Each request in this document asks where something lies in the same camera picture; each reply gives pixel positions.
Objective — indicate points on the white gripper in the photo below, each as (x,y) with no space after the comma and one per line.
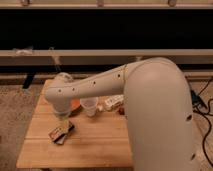
(62,116)

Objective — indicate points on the small red pepper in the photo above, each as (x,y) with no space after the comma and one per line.
(121,111)

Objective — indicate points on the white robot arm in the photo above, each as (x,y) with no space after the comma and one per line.
(157,104)

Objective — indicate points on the orange ceramic bowl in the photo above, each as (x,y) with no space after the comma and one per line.
(75,105)

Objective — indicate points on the dark snack packet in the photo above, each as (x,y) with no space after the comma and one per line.
(57,135)

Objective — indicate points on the clear plastic cup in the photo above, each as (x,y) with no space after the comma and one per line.
(89,105)

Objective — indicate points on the wooden rail frame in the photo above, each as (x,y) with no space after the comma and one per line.
(101,57)

